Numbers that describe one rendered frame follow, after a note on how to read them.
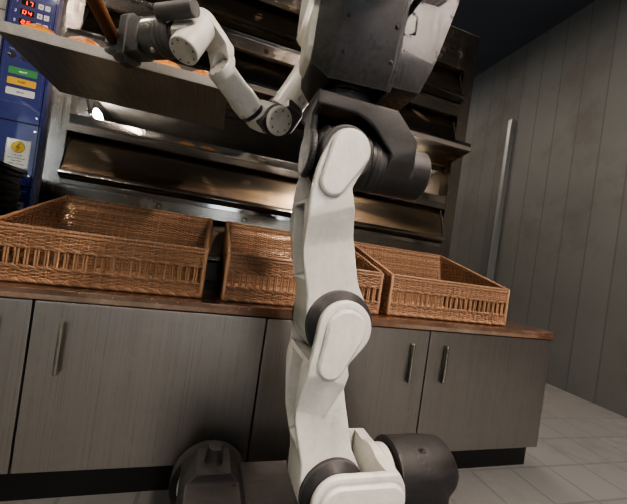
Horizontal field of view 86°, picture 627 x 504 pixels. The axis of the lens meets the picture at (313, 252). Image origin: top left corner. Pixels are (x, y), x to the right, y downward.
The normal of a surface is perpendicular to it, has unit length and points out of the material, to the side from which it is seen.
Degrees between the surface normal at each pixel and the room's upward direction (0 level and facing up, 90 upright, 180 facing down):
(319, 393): 114
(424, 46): 91
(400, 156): 90
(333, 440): 90
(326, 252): 90
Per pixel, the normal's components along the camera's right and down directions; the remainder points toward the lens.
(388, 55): 0.18, 0.22
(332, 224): 0.35, 0.44
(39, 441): 0.29, 0.04
